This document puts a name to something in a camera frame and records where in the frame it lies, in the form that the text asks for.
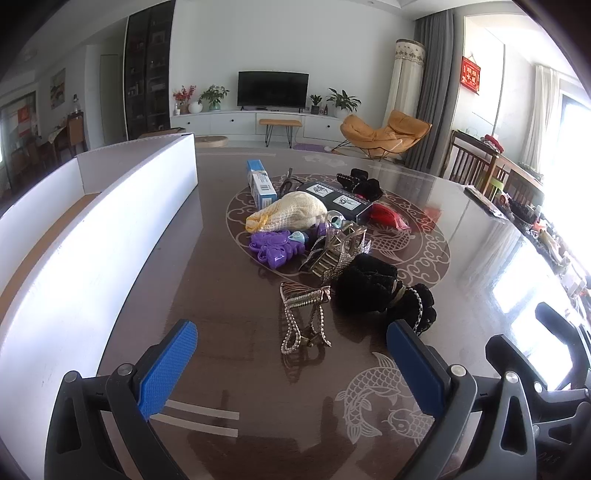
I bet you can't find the black remote control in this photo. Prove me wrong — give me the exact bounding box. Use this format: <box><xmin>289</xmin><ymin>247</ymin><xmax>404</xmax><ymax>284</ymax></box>
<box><xmin>464</xmin><ymin>185</ymin><xmax>506</xmax><ymax>217</ymax></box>

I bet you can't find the dark gold claw hair clip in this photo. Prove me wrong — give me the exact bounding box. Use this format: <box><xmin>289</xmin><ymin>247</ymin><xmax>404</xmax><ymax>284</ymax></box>
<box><xmin>299</xmin><ymin>237</ymin><xmax>345</xmax><ymax>278</ymax></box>

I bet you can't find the purple toy with teal shell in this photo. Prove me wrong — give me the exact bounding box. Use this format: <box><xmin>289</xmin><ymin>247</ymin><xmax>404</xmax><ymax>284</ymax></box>
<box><xmin>311</xmin><ymin>217</ymin><xmax>345</xmax><ymax>240</ymax></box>

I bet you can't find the black claw hair clip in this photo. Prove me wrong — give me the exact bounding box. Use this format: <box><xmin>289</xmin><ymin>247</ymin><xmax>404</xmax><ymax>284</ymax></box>
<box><xmin>336</xmin><ymin>169</ymin><xmax>384</xmax><ymax>201</ymax></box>

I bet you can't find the small wooden cabinet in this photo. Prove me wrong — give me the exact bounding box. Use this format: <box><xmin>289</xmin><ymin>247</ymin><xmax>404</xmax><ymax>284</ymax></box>
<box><xmin>67</xmin><ymin>111</ymin><xmax>88</xmax><ymax>155</ymax></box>

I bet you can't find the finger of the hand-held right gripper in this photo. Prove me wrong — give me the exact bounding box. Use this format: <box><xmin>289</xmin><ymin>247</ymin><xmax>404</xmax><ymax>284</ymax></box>
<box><xmin>485</xmin><ymin>335</ymin><xmax>591</xmax><ymax>403</ymax></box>
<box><xmin>534</xmin><ymin>301</ymin><xmax>591</xmax><ymax>356</ymax></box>

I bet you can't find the large leafy potted plant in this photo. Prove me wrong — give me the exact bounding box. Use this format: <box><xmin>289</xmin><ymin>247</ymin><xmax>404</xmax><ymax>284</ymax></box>
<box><xmin>326</xmin><ymin>89</ymin><xmax>362</xmax><ymax>118</ymax></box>

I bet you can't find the cream knit bag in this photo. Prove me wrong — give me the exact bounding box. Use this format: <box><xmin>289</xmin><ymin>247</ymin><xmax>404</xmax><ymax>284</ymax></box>
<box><xmin>246</xmin><ymin>192</ymin><xmax>326</xmax><ymax>233</ymax></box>

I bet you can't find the wooden chair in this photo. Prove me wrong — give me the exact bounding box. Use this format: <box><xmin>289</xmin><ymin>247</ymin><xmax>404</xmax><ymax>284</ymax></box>
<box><xmin>443</xmin><ymin>130</ymin><xmax>499</xmax><ymax>185</ymax></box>

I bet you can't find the red pouch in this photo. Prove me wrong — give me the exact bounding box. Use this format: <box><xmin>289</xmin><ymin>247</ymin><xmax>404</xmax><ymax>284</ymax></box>
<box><xmin>369</xmin><ymin>203</ymin><xmax>409</xmax><ymax>230</ymax></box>

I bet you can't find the green potted plant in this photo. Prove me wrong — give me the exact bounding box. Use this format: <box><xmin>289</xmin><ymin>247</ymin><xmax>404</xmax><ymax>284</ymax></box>
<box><xmin>199</xmin><ymin>84</ymin><xmax>230</xmax><ymax>112</ymax></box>

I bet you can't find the white board storage box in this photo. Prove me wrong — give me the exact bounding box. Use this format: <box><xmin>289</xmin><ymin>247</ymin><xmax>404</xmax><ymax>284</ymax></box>
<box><xmin>0</xmin><ymin>133</ymin><xmax>199</xmax><ymax>480</ymax></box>

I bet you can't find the blue and white carton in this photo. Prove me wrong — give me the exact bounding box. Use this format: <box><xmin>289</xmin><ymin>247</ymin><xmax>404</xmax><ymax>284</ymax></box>
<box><xmin>246</xmin><ymin>159</ymin><xmax>279</xmax><ymax>209</ymax></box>

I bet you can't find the framed wall painting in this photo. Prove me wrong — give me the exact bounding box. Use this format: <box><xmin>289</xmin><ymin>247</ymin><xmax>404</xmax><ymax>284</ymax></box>
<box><xmin>50</xmin><ymin>68</ymin><xmax>66</xmax><ymax>109</ymax></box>

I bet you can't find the grey curtain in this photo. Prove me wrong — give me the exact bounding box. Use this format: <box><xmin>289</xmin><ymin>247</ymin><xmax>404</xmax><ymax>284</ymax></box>
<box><xmin>406</xmin><ymin>9</ymin><xmax>455</xmax><ymax>171</ymax></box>

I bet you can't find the white door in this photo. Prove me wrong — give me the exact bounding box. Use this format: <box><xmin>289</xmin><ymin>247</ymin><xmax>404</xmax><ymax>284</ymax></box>
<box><xmin>100</xmin><ymin>54</ymin><xmax>124</xmax><ymax>146</ymax></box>

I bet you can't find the brown patterned desktop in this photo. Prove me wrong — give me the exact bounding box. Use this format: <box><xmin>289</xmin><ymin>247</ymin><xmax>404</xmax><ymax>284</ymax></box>
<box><xmin>90</xmin><ymin>147</ymin><xmax>591</xmax><ymax>480</ymax></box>

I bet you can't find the cream covered standing air conditioner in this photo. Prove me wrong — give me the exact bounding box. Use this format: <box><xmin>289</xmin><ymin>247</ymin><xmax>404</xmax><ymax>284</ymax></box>
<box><xmin>383</xmin><ymin>39</ymin><xmax>428</xmax><ymax>125</ymax></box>

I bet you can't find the white television cabinet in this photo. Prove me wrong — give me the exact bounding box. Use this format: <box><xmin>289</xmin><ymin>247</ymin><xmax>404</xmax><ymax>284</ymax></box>
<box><xmin>170</xmin><ymin>108</ymin><xmax>352</xmax><ymax>141</ymax></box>

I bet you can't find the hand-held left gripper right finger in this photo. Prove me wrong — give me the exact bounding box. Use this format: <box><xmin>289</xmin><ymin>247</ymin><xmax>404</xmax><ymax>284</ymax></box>
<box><xmin>387</xmin><ymin>319</ymin><xmax>539</xmax><ymax>480</ymax></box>

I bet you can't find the orange lounge chair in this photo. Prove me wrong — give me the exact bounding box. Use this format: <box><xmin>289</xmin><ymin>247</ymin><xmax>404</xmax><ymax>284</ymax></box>
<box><xmin>332</xmin><ymin>109</ymin><xmax>432</xmax><ymax>162</ymax></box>

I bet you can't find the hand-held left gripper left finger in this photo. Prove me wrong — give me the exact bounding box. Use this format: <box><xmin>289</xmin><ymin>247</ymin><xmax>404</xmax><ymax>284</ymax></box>
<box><xmin>44</xmin><ymin>319</ymin><xmax>199</xmax><ymax>480</ymax></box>

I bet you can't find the white sheer curtain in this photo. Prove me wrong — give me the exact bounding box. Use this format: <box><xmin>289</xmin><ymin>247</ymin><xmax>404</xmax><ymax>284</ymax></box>
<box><xmin>524</xmin><ymin>65</ymin><xmax>561</xmax><ymax>162</ymax></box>

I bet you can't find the black fluffy scrunchie with pearls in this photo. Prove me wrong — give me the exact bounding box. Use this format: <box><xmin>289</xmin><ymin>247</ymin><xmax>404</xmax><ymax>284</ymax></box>
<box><xmin>332</xmin><ymin>254</ymin><xmax>437</xmax><ymax>335</ymax></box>

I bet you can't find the red flower plant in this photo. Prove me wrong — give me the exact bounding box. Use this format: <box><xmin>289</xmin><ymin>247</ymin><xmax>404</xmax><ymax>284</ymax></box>
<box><xmin>173</xmin><ymin>85</ymin><xmax>197</xmax><ymax>114</ymax></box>

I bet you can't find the black box with white pictures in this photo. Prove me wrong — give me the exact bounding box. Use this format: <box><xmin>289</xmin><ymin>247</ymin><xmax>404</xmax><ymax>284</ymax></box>
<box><xmin>295</xmin><ymin>181</ymin><xmax>375</xmax><ymax>222</ymax></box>

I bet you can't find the dark glass display cabinet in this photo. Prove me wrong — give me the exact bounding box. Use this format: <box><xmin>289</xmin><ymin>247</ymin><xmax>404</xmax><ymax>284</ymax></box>
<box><xmin>124</xmin><ymin>0</ymin><xmax>176</xmax><ymax>140</ymax></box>

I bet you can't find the purple plastic toy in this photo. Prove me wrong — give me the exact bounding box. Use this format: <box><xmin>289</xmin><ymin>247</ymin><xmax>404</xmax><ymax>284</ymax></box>
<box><xmin>249</xmin><ymin>230</ymin><xmax>309</xmax><ymax>271</ymax></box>

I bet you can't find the black television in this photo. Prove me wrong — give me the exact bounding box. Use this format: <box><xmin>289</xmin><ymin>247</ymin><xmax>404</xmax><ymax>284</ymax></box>
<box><xmin>238</xmin><ymin>71</ymin><xmax>310</xmax><ymax>110</ymax></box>

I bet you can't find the rhinestone claw hair clip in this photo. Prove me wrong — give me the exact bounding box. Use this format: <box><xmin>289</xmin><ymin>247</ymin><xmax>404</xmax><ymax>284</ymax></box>
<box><xmin>279</xmin><ymin>281</ymin><xmax>333</xmax><ymax>355</ymax></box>

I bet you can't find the red wall hanging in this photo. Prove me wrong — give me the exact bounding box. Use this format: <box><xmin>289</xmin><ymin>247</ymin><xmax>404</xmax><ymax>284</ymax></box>
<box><xmin>462</xmin><ymin>56</ymin><xmax>482</xmax><ymax>95</ymax></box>

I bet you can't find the wooden bench with metal legs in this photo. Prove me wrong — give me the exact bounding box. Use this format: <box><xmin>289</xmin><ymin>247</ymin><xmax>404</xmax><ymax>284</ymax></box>
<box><xmin>259</xmin><ymin>119</ymin><xmax>303</xmax><ymax>148</ymax></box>

